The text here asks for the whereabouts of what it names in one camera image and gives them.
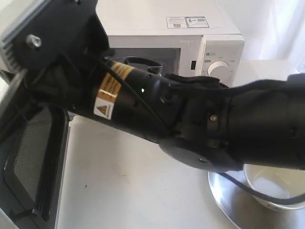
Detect white microwave door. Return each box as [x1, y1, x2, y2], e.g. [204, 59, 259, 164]
[0, 70, 70, 229]

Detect black cable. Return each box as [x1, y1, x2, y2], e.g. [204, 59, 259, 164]
[83, 53, 305, 206]

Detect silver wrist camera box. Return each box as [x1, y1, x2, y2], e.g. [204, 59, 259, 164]
[0, 0, 97, 73]

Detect white bowl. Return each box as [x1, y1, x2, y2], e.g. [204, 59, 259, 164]
[244, 165, 305, 199]

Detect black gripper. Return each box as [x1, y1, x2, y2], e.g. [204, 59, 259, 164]
[21, 9, 115, 120]

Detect white label sticker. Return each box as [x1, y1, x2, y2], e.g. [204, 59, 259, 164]
[166, 17, 188, 29]

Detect blue label sticker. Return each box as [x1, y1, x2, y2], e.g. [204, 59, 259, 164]
[185, 16, 210, 28]

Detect upper white control knob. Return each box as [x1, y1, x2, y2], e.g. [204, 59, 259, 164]
[207, 61, 231, 77]

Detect round stainless steel tray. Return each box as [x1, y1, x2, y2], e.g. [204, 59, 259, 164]
[207, 172, 305, 229]

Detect white microwave oven body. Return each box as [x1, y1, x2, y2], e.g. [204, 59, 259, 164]
[96, 0, 245, 86]

